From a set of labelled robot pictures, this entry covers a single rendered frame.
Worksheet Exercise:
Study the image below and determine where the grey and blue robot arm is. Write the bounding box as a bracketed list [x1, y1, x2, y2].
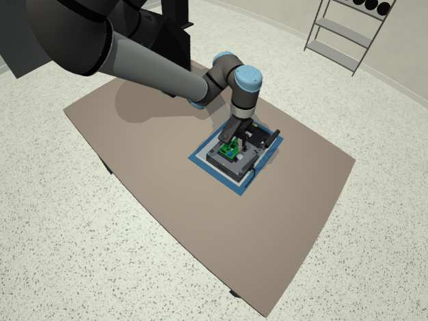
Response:
[26, 0, 263, 144]

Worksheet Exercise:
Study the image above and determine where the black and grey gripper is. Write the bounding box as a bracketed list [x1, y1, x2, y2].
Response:
[233, 115, 254, 153]

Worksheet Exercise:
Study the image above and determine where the green circuit board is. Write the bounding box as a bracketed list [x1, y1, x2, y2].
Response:
[218, 137, 239, 159]

